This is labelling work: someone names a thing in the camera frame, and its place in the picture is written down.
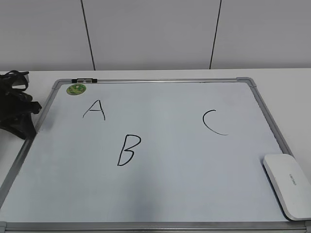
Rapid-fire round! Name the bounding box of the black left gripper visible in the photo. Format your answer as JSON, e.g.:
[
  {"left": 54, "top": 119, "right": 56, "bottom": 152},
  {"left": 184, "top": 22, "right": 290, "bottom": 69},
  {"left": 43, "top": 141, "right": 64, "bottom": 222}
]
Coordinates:
[{"left": 0, "top": 70, "right": 42, "bottom": 139}]

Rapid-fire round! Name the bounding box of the white whiteboard eraser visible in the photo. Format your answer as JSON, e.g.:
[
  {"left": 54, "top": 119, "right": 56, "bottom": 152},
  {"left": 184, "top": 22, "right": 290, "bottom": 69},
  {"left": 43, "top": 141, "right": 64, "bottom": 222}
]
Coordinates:
[{"left": 263, "top": 154, "right": 311, "bottom": 221}]

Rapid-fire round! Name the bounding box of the green round magnet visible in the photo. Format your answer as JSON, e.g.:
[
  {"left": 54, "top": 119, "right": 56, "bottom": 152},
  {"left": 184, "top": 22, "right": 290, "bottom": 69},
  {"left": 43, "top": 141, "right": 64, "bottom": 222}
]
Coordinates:
[{"left": 66, "top": 84, "right": 86, "bottom": 96}]

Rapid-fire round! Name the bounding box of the aluminium framed whiteboard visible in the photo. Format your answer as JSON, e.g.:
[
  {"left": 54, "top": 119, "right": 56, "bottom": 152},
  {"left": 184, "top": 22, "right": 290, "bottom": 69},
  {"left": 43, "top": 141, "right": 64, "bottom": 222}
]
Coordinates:
[{"left": 0, "top": 78, "right": 311, "bottom": 233}]

